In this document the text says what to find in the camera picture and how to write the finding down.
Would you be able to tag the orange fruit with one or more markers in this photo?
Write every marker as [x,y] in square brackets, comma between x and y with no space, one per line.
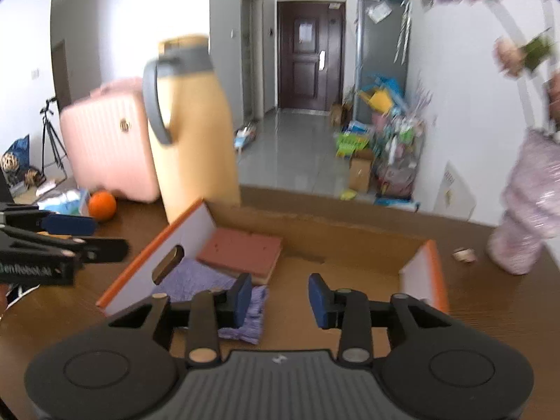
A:
[103,205]

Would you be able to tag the brown cardboard box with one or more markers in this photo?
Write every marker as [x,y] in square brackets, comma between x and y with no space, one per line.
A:
[361,173]

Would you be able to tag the grey refrigerator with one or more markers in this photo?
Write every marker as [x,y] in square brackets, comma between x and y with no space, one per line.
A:
[380,52]

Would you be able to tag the pink suitcase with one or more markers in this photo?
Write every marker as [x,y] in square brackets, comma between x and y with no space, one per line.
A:
[105,148]

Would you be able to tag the white board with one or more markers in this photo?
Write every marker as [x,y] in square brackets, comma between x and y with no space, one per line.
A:
[453,192]

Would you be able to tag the small wrapped candy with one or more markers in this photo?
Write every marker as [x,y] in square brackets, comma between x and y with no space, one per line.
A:
[464,255]

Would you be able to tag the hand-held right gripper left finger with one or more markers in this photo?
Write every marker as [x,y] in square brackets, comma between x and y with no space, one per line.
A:
[245,302]

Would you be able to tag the red cardboard box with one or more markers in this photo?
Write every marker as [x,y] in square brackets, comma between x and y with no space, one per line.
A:
[341,236]

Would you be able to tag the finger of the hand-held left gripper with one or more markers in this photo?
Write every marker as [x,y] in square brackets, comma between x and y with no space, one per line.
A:
[105,249]
[70,224]

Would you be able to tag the yellow thermos jug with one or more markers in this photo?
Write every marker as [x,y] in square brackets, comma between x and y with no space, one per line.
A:
[197,140]

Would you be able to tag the grey vase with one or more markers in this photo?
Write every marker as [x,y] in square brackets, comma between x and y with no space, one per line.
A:
[525,210]

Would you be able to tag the dried pink rose bouquet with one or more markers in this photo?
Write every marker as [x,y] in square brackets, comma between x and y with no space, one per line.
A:
[509,54]

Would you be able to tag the woven ball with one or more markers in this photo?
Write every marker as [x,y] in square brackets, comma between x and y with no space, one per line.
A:
[9,162]

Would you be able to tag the blue bag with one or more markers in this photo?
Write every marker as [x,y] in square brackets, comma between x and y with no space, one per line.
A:
[19,145]

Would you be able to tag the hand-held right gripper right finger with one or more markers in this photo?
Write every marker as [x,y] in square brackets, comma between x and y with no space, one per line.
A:
[317,302]

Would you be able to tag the pink sponge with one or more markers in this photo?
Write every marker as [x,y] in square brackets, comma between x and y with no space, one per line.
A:
[240,249]

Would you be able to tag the black tripod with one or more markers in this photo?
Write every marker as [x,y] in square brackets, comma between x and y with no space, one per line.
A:
[46,140]

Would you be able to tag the pile of colourful toys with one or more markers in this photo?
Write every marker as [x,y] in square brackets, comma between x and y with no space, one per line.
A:
[396,153]

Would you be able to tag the purple cloth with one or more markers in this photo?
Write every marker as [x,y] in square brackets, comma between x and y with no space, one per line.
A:
[192,276]

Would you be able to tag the dark brown door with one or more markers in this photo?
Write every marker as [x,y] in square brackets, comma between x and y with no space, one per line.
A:
[306,74]

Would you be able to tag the blue tissue pack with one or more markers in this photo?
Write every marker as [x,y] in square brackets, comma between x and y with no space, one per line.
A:
[65,201]

